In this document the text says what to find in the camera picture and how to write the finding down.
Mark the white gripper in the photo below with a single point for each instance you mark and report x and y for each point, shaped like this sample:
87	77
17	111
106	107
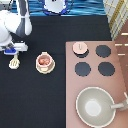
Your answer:
14	48

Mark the cream toy spatula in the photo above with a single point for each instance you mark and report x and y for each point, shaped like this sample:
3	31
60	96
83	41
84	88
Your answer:
14	63

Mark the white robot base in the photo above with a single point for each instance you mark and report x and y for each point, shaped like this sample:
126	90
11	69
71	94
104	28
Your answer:
55	6

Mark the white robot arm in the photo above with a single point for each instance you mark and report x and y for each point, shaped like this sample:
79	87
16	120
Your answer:
18	23

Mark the cream round wooden plate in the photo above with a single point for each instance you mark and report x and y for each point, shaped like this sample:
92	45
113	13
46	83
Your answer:
45	68

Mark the red toy food pieces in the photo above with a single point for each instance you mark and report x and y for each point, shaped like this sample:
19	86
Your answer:
44	60

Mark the black table mat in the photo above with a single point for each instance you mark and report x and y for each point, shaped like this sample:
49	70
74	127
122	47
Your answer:
30	99

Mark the black stove burner disc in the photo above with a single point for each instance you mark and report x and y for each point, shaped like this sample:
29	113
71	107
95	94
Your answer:
82	69

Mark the pink toy stove top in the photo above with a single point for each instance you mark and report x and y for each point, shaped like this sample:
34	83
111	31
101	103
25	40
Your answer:
114	84

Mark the large grey frying pan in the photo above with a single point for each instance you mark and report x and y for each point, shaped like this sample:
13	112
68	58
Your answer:
96	107

